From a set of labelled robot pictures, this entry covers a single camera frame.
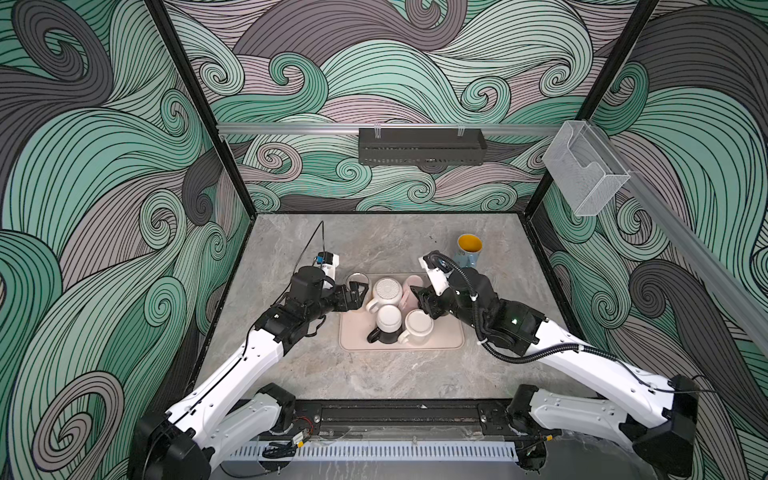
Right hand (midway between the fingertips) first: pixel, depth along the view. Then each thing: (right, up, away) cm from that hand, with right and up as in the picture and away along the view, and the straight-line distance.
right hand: (420, 282), depth 72 cm
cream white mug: (+1, -14, +10) cm, 17 cm away
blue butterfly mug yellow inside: (+20, +7, +24) cm, 32 cm away
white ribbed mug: (-8, -5, +17) cm, 20 cm away
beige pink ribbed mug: (-16, -1, +16) cm, 22 cm away
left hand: (-16, -2, +6) cm, 17 cm away
